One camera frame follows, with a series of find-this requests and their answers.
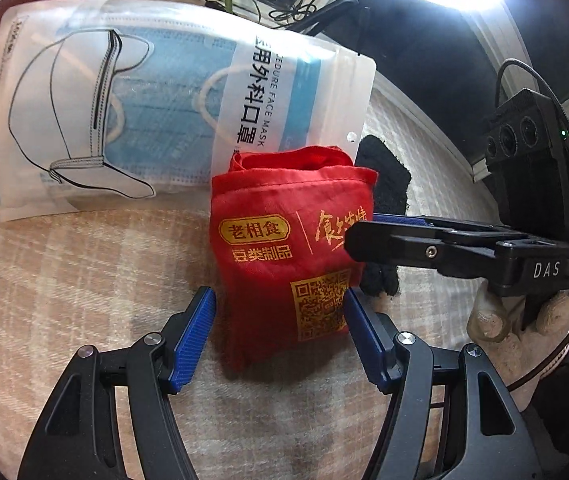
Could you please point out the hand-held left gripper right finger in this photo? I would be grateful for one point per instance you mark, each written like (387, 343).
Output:
(362, 325)

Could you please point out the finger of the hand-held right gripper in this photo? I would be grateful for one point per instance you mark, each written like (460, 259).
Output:
(399, 220)
(404, 247)

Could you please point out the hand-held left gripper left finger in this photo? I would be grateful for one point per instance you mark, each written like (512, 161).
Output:
(194, 335)

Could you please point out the black knit glove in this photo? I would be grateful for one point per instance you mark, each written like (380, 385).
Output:
(387, 175)

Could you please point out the red cloth bag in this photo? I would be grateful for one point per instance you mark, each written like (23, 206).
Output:
(269, 250)

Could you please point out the person's right hand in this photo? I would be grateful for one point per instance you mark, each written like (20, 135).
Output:
(554, 317)

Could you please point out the checked beige mat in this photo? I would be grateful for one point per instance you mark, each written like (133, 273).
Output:
(89, 270)

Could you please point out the blue face mask pack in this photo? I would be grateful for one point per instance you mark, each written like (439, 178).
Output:
(164, 110)

